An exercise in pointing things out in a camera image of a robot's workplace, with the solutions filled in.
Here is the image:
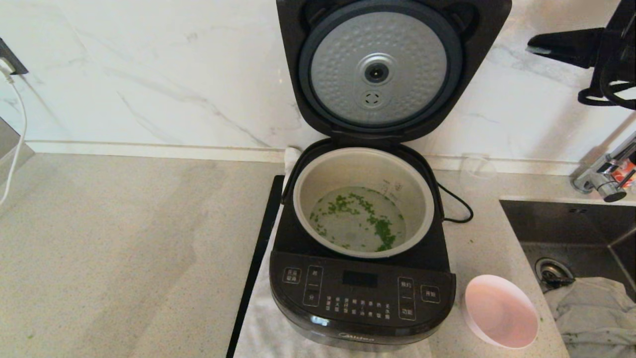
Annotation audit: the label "pink plastic bowl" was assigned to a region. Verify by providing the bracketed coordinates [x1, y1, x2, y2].
[465, 274, 540, 349]

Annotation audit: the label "green grains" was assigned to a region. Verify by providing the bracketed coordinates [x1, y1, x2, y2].
[309, 186, 407, 252]

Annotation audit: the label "black rice cooker lid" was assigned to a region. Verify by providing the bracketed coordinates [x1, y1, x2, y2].
[276, 0, 513, 144]

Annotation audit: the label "beige inner cooking pot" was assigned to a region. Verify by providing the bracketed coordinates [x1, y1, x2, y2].
[293, 147, 435, 259]

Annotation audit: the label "black Midea rice cooker base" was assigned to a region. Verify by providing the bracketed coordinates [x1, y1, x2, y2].
[270, 139, 457, 353]

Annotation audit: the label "dish soap bottle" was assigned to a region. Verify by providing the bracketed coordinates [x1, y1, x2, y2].
[610, 160, 636, 188]

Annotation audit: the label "chrome sink faucet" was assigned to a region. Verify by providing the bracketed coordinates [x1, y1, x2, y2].
[570, 130, 636, 203]

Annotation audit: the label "clear plastic cup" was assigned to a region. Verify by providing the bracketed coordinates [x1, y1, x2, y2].
[460, 153, 497, 192]

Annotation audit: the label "stainless steel sink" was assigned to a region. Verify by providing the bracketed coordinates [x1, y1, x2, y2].
[498, 199, 636, 358]

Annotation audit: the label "metal sink drain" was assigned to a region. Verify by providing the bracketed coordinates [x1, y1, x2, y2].
[535, 257, 574, 289]

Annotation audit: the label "crumpled grey cloth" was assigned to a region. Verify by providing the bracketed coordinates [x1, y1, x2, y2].
[544, 277, 636, 358]

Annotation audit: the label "long black flat strip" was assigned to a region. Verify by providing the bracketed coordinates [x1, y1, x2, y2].
[226, 175, 285, 358]

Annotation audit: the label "white terry towel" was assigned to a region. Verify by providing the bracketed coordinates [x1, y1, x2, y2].
[234, 147, 433, 358]

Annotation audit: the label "grey box-shaped appliance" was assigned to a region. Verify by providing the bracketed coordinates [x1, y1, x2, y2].
[0, 118, 35, 187]

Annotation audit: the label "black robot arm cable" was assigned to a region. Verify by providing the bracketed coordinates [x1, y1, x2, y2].
[578, 15, 636, 111]

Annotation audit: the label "black power cord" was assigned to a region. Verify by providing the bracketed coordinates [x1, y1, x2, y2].
[436, 183, 474, 224]

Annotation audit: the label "white cable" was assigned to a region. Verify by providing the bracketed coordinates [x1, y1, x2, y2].
[0, 67, 28, 207]

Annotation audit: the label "black wall socket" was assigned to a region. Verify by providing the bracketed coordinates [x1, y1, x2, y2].
[0, 37, 29, 77]

